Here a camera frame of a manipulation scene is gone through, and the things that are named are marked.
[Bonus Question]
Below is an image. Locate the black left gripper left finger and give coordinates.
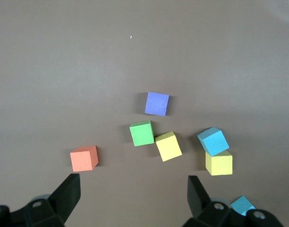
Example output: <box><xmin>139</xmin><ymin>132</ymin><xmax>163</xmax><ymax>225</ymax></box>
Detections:
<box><xmin>0</xmin><ymin>173</ymin><xmax>81</xmax><ymax>227</ymax></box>

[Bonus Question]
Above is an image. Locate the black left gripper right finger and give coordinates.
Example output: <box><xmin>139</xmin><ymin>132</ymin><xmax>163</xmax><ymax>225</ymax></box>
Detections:
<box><xmin>183</xmin><ymin>175</ymin><xmax>284</xmax><ymax>227</ymax></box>

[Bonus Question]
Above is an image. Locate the blue foam cube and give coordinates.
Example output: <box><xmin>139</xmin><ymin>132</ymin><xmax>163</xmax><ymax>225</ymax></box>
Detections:
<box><xmin>197</xmin><ymin>126</ymin><xmax>230</xmax><ymax>157</ymax></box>
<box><xmin>230</xmin><ymin>195</ymin><xmax>256</xmax><ymax>216</ymax></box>

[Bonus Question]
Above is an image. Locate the yellow foam cube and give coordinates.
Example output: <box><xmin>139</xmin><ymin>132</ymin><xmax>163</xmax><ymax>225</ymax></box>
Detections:
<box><xmin>205</xmin><ymin>150</ymin><xmax>233</xmax><ymax>176</ymax></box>
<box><xmin>155</xmin><ymin>131</ymin><xmax>183</xmax><ymax>162</ymax></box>

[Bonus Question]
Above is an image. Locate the orange foam cube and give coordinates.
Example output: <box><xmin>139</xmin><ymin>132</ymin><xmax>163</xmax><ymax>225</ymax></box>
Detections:
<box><xmin>70</xmin><ymin>145</ymin><xmax>99</xmax><ymax>172</ymax></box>

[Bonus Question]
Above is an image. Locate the green foam cube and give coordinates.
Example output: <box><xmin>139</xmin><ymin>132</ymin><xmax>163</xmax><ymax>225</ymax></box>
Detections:
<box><xmin>129</xmin><ymin>120</ymin><xmax>155</xmax><ymax>147</ymax></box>

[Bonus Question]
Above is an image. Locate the purple foam cube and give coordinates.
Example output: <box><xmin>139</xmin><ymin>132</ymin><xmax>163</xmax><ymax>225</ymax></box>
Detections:
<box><xmin>145</xmin><ymin>91</ymin><xmax>170</xmax><ymax>116</ymax></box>

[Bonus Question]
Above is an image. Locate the brown table mat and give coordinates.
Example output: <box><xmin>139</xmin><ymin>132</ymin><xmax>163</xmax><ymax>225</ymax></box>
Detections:
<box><xmin>0</xmin><ymin>0</ymin><xmax>289</xmax><ymax>227</ymax></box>

